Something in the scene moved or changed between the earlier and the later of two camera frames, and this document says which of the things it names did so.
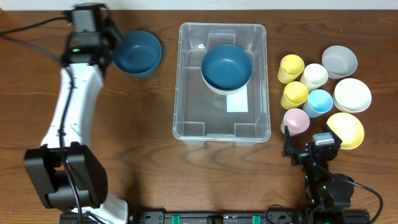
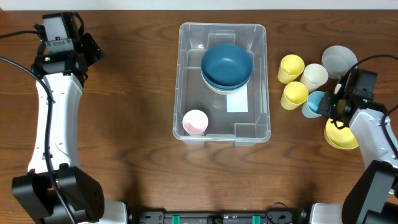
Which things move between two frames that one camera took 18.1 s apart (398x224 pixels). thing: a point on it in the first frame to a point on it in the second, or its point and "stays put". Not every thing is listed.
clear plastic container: [222, 91] stays put
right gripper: [288, 150] to [324, 104]
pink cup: [296, 120] to [194, 122]
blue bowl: [138, 55] to [227, 65]
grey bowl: [339, 61] stays put
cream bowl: [226, 92] stays put
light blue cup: [319, 101] stays put
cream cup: [314, 76] stays put
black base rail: [255, 217] stays put
